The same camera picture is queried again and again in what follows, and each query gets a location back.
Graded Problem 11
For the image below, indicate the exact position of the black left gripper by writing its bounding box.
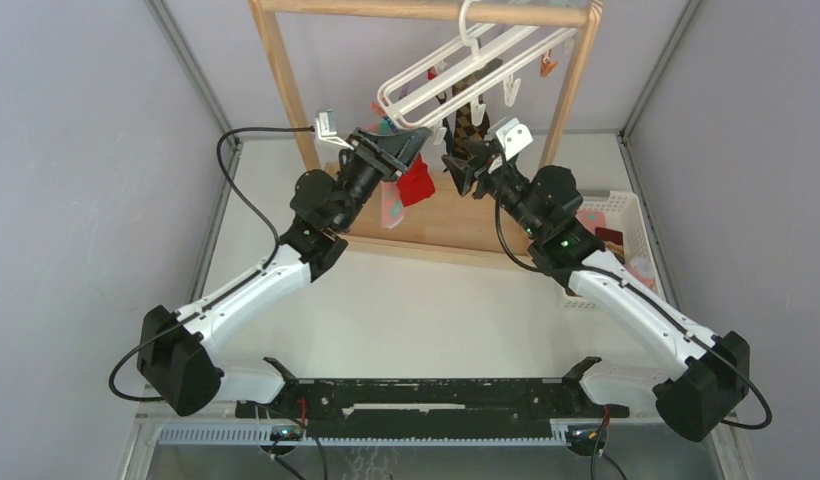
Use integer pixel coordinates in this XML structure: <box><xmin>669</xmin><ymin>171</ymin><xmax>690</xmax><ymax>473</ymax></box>
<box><xmin>332</xmin><ymin>128</ymin><xmax>428</xmax><ymax>233</ymax></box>

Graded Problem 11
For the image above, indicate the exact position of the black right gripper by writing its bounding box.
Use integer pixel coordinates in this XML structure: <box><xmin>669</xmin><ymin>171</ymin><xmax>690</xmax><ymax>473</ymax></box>
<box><xmin>440</xmin><ymin>140</ymin><xmax>543</xmax><ymax>239</ymax></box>

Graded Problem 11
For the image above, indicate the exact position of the red snowflake sock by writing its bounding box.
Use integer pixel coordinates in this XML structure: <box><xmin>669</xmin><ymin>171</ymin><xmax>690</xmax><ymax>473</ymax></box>
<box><xmin>396</xmin><ymin>155</ymin><xmax>436</xmax><ymax>207</ymax></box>

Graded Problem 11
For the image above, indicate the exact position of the pink sock with green patch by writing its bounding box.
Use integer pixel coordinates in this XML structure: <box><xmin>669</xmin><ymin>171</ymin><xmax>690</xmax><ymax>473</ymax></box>
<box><xmin>380</xmin><ymin>182</ymin><xmax>405</xmax><ymax>229</ymax></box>

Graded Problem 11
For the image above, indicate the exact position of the white plastic clip hanger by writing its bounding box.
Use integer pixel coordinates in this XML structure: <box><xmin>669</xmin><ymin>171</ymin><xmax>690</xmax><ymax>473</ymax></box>
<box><xmin>374</xmin><ymin>1</ymin><xmax>578</xmax><ymax>144</ymax></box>

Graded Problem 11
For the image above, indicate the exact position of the orange hanger clip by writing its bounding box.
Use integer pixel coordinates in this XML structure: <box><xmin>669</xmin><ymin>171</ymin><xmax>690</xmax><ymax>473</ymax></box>
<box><xmin>539</xmin><ymin>49</ymin><xmax>559</xmax><ymax>78</ymax></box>

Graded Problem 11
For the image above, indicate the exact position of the white perforated plastic basket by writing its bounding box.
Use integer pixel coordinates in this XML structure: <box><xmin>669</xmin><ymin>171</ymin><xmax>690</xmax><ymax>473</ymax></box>
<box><xmin>578</xmin><ymin>190</ymin><xmax>665</xmax><ymax>299</ymax></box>

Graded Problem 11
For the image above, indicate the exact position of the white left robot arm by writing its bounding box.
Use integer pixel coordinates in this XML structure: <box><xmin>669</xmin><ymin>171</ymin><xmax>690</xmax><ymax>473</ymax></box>
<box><xmin>136</xmin><ymin>128</ymin><xmax>431</xmax><ymax>417</ymax></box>

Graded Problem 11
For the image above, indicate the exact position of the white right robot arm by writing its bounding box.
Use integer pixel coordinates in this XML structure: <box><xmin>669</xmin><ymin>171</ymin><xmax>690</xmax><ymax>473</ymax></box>
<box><xmin>442</xmin><ymin>142</ymin><xmax>752</xmax><ymax>442</ymax></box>

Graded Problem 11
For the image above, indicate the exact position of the wooden hanger rack stand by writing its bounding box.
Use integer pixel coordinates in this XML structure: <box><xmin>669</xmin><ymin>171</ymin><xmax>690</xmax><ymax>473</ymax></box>
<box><xmin>250</xmin><ymin>1</ymin><xmax>605</xmax><ymax>276</ymax></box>

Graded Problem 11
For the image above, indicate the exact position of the brown argyle sock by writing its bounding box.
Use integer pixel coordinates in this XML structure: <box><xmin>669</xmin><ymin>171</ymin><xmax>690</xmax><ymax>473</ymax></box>
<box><xmin>443</xmin><ymin>58</ymin><xmax>503</xmax><ymax>160</ymax></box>

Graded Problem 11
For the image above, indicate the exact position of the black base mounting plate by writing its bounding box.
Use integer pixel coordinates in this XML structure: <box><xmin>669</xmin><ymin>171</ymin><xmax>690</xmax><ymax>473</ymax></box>
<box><xmin>235</xmin><ymin>378</ymin><xmax>629</xmax><ymax>441</ymax></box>

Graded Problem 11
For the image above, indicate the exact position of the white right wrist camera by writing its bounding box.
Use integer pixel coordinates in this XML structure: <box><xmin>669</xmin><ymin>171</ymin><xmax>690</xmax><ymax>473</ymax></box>
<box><xmin>491</xmin><ymin>117</ymin><xmax>533</xmax><ymax>161</ymax></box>

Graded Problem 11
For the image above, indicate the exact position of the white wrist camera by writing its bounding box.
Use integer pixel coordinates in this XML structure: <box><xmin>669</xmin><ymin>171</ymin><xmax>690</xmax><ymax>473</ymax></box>
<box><xmin>314</xmin><ymin>109</ymin><xmax>353</xmax><ymax>149</ymax></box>
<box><xmin>491</xmin><ymin>117</ymin><xmax>533</xmax><ymax>161</ymax></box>

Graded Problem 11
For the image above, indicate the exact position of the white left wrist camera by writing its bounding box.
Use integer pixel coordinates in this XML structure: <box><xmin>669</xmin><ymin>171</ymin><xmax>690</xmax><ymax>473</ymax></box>
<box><xmin>314</xmin><ymin>109</ymin><xmax>353</xmax><ymax>149</ymax></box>

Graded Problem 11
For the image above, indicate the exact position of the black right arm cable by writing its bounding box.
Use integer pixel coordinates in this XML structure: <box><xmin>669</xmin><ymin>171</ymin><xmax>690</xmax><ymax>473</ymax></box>
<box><xmin>492</xmin><ymin>152</ymin><xmax>774</xmax><ymax>432</ymax></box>

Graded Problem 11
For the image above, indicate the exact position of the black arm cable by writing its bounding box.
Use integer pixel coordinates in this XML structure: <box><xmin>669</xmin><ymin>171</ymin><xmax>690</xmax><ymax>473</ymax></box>
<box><xmin>492</xmin><ymin>152</ymin><xmax>774</xmax><ymax>432</ymax></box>
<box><xmin>215</xmin><ymin>125</ymin><xmax>319</xmax><ymax>273</ymax></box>

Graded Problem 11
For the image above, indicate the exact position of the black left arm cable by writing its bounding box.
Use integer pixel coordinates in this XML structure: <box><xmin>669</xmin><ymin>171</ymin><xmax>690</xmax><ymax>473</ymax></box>
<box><xmin>215</xmin><ymin>125</ymin><xmax>319</xmax><ymax>273</ymax></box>

